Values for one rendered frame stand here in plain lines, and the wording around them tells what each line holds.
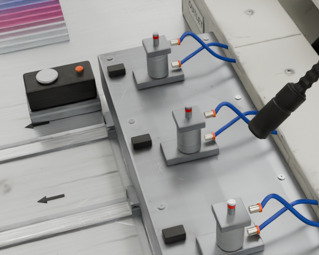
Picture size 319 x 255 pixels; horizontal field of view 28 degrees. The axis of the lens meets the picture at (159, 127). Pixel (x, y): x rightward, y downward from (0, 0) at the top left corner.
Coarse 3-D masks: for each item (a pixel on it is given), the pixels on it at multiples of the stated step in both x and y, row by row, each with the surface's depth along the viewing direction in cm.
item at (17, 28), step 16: (0, 0) 87; (16, 0) 87; (32, 0) 87; (48, 0) 87; (0, 16) 84; (16, 16) 84; (32, 16) 84; (48, 16) 84; (0, 32) 82; (16, 32) 82; (32, 32) 82; (48, 32) 81; (64, 32) 81; (0, 48) 80; (16, 48) 80
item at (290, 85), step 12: (288, 84) 45; (276, 96) 45; (288, 96) 44; (300, 96) 44; (264, 108) 46; (276, 108) 45; (288, 108) 45; (252, 120) 46; (264, 120) 45; (276, 120) 45; (252, 132) 46; (264, 132) 46
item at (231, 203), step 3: (228, 201) 47; (231, 201) 47; (234, 201) 47; (228, 204) 47; (231, 204) 47; (234, 204) 47; (228, 207) 47; (231, 207) 47; (234, 207) 47; (228, 210) 48; (231, 210) 47; (234, 210) 48; (228, 213) 48; (231, 213) 48; (234, 213) 48
